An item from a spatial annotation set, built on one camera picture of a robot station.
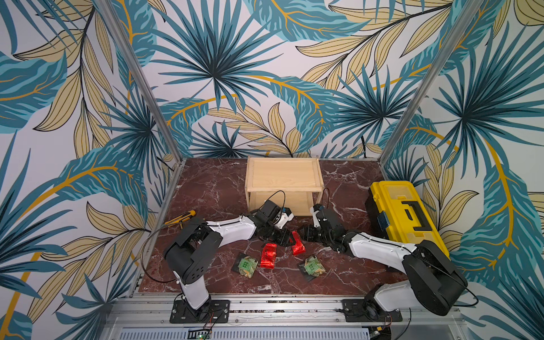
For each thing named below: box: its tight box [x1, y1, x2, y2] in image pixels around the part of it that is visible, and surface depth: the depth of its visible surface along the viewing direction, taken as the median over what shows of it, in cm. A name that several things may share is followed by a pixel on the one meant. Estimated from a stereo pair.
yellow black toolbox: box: [364, 180, 451, 260], surface depth 83 cm
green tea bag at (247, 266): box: [238, 255, 258, 280], surface depth 85 cm
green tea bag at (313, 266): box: [303, 255, 326, 277], surface depth 85 cm
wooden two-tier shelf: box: [244, 155, 324, 217], surface depth 87 cm
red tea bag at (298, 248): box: [291, 230, 306, 255], surface depth 89 cm
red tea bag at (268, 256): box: [260, 242, 277, 270], surface depth 86 cm
